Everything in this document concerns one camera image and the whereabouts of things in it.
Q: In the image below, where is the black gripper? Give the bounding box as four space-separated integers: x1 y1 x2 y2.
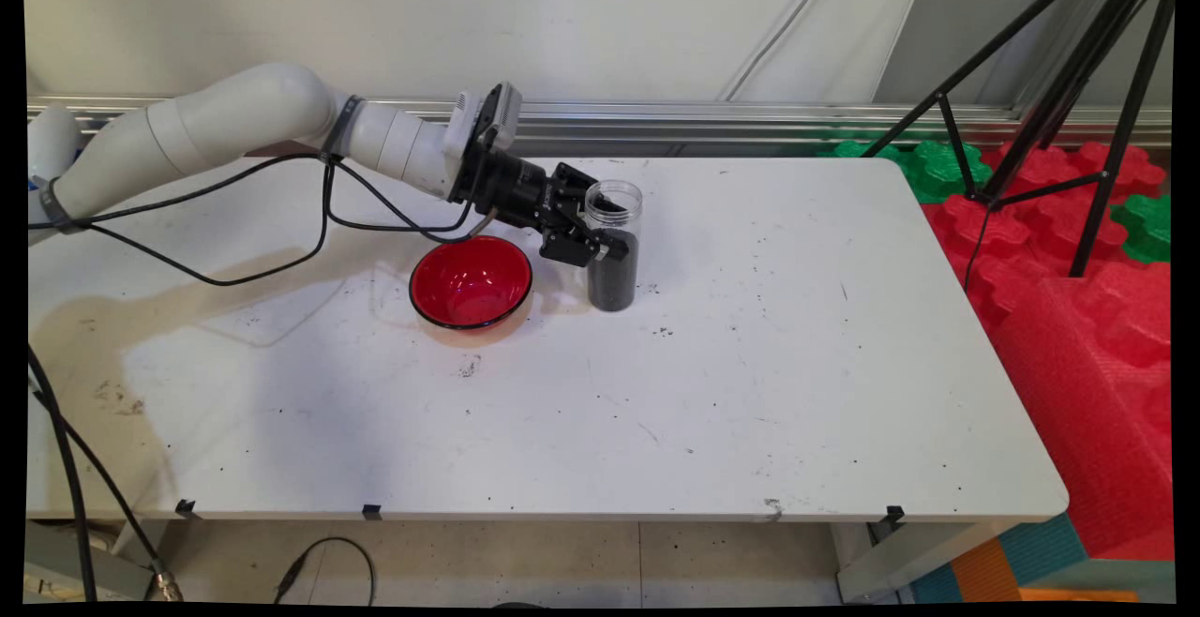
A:
448 143 634 269

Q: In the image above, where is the clear jar of black grains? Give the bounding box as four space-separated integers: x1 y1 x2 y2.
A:
583 179 644 312

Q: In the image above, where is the red bowl with black rim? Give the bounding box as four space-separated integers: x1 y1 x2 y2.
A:
409 234 534 332

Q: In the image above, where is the grey table leg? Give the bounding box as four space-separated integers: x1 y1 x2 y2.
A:
26 519 170 599
837 521 995 604

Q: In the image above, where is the black tripod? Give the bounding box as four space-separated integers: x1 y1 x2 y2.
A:
862 0 1178 278

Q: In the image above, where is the orange foam tile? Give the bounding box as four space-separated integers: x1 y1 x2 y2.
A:
1017 587 1140 604
952 539 1023 604

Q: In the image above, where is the teal foam tile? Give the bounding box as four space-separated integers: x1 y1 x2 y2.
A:
909 514 1088 604

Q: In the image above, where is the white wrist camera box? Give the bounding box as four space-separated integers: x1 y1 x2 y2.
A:
442 83 523 154

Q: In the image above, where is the aluminium rail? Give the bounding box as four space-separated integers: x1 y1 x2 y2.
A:
28 97 1173 158

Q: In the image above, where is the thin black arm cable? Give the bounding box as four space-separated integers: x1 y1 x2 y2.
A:
28 153 498 288

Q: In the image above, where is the black floor cable with plug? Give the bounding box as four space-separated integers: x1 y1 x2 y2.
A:
274 537 376 607

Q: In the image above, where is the black cable with metal connector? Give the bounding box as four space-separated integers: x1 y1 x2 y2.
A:
26 345 184 604

